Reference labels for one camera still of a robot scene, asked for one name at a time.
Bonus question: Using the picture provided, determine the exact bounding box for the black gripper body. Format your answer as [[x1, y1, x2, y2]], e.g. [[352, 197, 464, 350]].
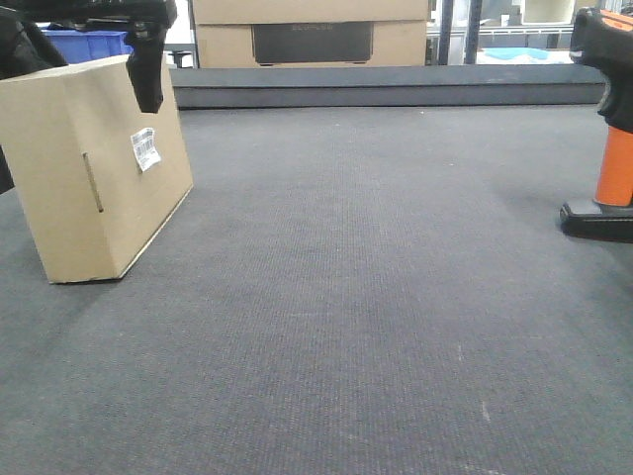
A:
[[1, 0, 177, 29]]

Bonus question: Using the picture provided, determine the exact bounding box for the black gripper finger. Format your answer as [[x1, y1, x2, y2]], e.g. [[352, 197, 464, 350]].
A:
[[125, 22, 167, 114]]

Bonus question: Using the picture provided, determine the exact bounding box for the brown cardboard package box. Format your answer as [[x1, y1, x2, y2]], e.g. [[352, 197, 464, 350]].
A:
[[1, 55, 193, 283]]

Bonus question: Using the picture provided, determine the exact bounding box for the orange black barcode scanner gun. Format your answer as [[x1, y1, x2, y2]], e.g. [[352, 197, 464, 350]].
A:
[[559, 6, 633, 243]]

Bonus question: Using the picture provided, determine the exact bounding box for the large cardboard box with print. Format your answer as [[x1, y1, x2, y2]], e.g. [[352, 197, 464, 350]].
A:
[[193, 1, 428, 68]]

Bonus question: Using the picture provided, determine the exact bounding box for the blue plastic storage bin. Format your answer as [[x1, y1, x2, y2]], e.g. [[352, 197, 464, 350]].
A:
[[43, 29, 133, 63]]

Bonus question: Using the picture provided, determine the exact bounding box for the white barcode label sticker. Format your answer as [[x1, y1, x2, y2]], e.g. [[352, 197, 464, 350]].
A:
[[131, 128, 161, 173]]

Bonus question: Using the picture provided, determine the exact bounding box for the black jacket person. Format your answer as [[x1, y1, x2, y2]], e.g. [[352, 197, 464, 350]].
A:
[[0, 6, 69, 195]]

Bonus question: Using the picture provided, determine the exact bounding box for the dark grey felt mat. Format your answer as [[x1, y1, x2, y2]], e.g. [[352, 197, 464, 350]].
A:
[[1, 106, 632, 474]]

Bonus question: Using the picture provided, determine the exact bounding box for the light blue plastic tray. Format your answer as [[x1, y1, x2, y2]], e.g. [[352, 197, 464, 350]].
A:
[[477, 47, 549, 64]]

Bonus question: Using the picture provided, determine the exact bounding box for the grey raised platform step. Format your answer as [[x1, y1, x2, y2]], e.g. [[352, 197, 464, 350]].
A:
[[171, 64, 605, 109]]

